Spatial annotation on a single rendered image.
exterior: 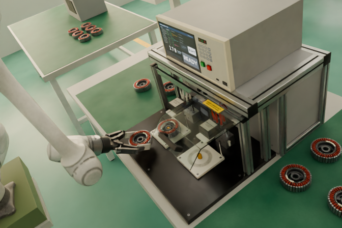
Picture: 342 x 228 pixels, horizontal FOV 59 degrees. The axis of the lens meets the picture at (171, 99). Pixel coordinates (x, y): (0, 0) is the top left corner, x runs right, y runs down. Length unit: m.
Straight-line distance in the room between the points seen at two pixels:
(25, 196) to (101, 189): 1.07
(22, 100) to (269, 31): 0.88
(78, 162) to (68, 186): 1.55
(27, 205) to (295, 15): 1.30
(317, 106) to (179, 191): 0.69
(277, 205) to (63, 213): 1.69
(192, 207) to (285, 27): 0.76
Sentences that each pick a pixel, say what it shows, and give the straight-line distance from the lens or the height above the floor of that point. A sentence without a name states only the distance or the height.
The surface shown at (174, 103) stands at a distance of 1.44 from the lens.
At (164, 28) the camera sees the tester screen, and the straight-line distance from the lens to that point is 1.32.
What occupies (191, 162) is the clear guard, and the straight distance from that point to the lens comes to 1.02.
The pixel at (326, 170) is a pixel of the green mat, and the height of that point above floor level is 0.75.
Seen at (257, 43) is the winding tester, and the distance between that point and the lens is 1.13.
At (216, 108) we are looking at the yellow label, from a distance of 1.13.
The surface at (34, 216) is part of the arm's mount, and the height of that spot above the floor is 0.80.
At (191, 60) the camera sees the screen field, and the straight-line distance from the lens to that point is 1.24.
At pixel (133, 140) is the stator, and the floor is 0.84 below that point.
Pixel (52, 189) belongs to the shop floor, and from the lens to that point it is 2.72.
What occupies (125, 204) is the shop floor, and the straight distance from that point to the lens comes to 2.32.
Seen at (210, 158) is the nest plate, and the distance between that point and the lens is 1.34.
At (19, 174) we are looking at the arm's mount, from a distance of 1.62.
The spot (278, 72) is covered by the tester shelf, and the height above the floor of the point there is 1.11.
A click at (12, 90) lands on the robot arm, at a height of 1.33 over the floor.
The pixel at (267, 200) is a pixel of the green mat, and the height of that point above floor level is 0.75.
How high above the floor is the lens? 1.78
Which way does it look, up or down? 36 degrees down
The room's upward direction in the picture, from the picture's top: 16 degrees counter-clockwise
